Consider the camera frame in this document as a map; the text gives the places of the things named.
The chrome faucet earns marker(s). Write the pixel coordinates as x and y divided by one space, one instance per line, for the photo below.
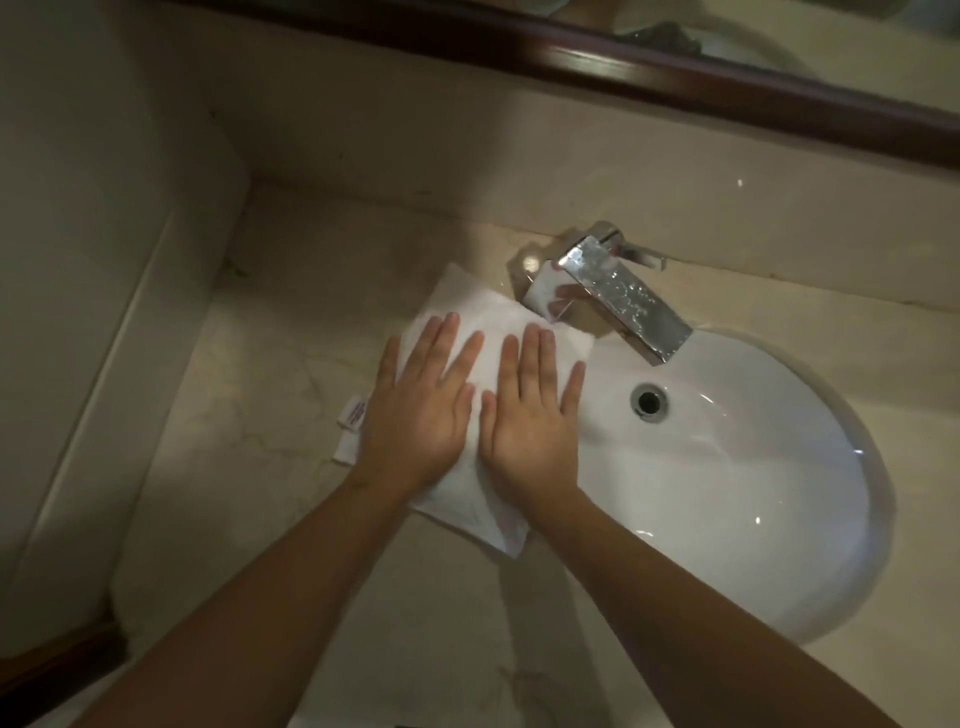
622 292

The person's left hand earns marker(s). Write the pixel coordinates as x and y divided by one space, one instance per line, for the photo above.
420 420

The mirror with dark wooden frame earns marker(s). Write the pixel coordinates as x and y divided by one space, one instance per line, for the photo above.
675 75

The person's right hand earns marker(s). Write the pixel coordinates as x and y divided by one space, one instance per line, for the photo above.
532 435

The person's left forearm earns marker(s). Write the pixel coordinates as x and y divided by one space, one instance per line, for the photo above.
247 622

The person's right forearm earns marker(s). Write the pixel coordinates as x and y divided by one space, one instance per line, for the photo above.
675 622

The white towel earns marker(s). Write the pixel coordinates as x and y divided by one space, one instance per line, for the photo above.
480 307

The white ceramic sink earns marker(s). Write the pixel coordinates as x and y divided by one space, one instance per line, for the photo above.
750 465

